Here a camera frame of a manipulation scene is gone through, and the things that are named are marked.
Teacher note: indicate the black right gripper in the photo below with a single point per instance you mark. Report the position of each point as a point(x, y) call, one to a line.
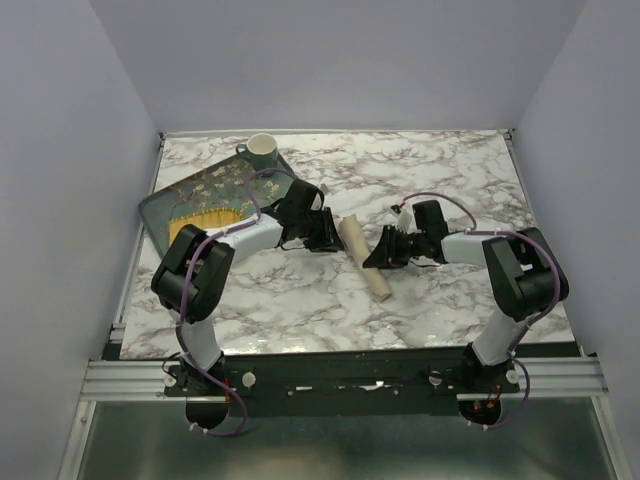
point(385, 254)

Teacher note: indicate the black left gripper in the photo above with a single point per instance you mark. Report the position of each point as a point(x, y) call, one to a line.
point(328, 240)

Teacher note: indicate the beige cloth napkin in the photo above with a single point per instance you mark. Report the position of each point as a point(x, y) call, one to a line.
point(352, 235)

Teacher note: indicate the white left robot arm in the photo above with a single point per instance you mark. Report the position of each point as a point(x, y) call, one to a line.
point(192, 275)

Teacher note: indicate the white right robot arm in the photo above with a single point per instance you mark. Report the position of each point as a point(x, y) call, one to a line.
point(526, 280)

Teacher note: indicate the green floral tray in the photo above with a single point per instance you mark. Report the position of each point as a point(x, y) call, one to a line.
point(218, 186)

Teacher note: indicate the green ceramic mug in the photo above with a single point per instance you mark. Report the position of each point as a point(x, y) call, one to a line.
point(260, 151)

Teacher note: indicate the yellow bamboo mat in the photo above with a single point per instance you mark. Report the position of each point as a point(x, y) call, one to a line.
point(207, 219)

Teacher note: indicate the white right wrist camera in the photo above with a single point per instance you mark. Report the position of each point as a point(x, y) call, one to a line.
point(403, 217)

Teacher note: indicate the black metal base rail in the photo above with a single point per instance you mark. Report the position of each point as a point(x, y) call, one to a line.
point(443, 381)

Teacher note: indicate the silver aluminium frame rail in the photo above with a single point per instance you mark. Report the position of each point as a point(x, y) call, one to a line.
point(290, 301)

